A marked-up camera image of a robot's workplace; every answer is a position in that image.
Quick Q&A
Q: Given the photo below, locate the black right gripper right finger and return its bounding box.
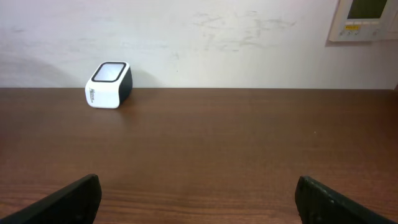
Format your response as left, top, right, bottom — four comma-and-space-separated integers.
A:
295, 176, 397, 224

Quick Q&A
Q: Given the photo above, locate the white wall control panel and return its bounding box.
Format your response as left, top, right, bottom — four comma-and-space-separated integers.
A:
328, 0, 397, 42

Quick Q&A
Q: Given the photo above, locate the white black barcode scanner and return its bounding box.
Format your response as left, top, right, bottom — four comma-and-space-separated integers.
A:
85, 61, 133, 109

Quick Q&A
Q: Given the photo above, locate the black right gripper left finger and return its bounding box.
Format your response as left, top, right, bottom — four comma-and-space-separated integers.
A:
1, 174, 102, 224

